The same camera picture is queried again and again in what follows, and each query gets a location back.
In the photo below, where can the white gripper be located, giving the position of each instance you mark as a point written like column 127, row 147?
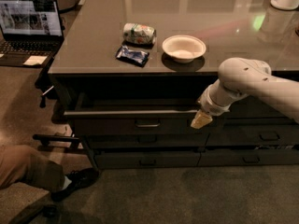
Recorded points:
column 207, row 104

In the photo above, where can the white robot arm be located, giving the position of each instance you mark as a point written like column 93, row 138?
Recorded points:
column 239, row 78

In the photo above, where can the grey drawer cabinet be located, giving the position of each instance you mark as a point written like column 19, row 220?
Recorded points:
column 130, row 74

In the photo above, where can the open black laptop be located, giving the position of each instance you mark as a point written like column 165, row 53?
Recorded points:
column 32, row 32

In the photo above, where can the white paper bowl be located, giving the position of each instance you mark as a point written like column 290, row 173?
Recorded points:
column 184, row 48

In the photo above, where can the blue snack packet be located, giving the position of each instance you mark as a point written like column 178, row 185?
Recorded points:
column 136, row 57

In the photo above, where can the crushed green white can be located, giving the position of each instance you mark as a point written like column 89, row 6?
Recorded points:
column 139, row 34

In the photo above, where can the black shoe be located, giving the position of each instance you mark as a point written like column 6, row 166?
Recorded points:
column 79, row 180

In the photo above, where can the person's leg brown trousers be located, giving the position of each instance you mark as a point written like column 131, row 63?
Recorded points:
column 25, row 164

